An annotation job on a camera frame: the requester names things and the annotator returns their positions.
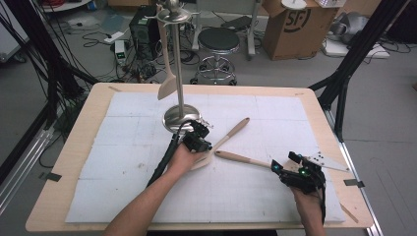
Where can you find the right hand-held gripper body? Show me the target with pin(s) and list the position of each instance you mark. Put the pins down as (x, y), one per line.
(305, 178)

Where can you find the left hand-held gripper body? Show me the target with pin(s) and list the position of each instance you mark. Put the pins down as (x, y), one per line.
(196, 131)

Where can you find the slotted beige spatula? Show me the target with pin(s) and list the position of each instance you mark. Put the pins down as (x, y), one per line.
(234, 129)

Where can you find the solid beige spatula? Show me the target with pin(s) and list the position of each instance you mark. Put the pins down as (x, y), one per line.
(167, 87)

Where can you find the steel utensil rack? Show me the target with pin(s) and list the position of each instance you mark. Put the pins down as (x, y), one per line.
(177, 65)

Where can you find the person's left hand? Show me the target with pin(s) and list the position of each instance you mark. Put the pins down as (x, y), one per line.
(182, 162)

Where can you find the person's right hand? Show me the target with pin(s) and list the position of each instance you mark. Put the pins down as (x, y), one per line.
(306, 206)

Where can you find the black tape piece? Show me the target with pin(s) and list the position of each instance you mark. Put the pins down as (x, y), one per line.
(354, 183)
(53, 177)

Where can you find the white foam mat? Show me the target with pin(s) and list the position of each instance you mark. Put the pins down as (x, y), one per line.
(229, 196)

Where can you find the round black stool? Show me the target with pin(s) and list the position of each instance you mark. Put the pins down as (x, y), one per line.
(218, 40)

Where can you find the small white power supply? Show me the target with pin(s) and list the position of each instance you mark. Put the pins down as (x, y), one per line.
(120, 50)

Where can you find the black computer tower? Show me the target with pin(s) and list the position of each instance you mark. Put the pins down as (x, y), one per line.
(144, 32)

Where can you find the large cardboard box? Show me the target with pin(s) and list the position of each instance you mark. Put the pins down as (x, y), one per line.
(295, 36)

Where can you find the white power strip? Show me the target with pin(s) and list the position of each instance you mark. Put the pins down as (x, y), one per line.
(113, 37)

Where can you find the grey bag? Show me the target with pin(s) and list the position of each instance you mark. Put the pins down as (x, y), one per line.
(350, 26)

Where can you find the aluminium rail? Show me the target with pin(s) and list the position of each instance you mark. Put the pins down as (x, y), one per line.
(23, 173)
(357, 177)

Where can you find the black metal frame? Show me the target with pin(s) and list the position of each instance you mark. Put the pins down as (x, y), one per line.
(49, 65)
(354, 55)

